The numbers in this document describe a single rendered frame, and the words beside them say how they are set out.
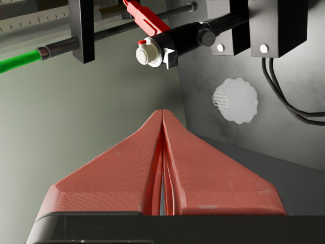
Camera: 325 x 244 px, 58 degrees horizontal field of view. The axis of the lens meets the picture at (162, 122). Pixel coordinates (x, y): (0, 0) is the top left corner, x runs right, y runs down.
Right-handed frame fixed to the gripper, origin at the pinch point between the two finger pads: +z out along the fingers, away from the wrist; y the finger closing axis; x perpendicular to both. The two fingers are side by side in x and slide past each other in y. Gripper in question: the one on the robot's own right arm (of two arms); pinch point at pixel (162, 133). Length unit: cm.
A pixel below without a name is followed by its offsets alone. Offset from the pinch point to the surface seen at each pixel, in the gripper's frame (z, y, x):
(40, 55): 27.4, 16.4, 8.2
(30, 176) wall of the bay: 25.9, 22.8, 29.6
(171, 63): 14.1, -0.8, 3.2
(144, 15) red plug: 20.4, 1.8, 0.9
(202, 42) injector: 17.5, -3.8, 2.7
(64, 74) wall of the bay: 36.7, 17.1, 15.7
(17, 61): 25.2, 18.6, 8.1
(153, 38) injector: 16.3, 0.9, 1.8
